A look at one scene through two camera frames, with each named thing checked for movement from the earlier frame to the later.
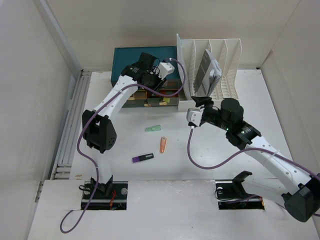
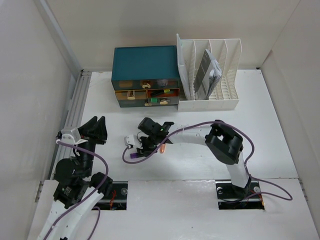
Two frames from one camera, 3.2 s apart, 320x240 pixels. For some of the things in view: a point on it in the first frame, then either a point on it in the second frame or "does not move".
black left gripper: (159, 81) → (99, 131)
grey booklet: (208, 75) does not move
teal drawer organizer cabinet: (169, 94) does not move
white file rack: (227, 52) does not move
